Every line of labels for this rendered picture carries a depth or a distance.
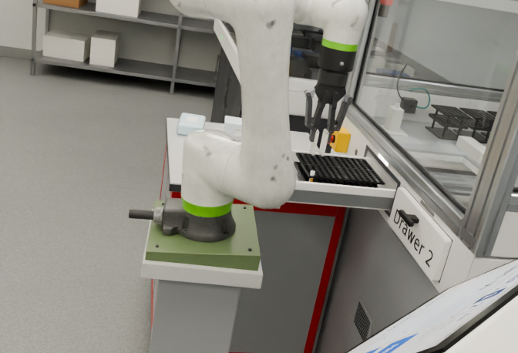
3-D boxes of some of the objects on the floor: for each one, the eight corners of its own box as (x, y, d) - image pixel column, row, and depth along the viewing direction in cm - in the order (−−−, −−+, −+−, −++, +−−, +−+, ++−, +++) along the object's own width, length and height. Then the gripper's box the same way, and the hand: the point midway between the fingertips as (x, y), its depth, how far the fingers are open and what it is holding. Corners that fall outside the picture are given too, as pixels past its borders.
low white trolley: (145, 384, 208) (169, 183, 181) (146, 282, 264) (166, 117, 237) (307, 387, 220) (353, 198, 193) (276, 288, 276) (307, 132, 249)
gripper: (357, 68, 162) (338, 151, 170) (303, 62, 158) (287, 146, 167) (366, 75, 155) (346, 162, 163) (310, 68, 152) (293, 156, 160)
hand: (318, 142), depth 164 cm, fingers closed
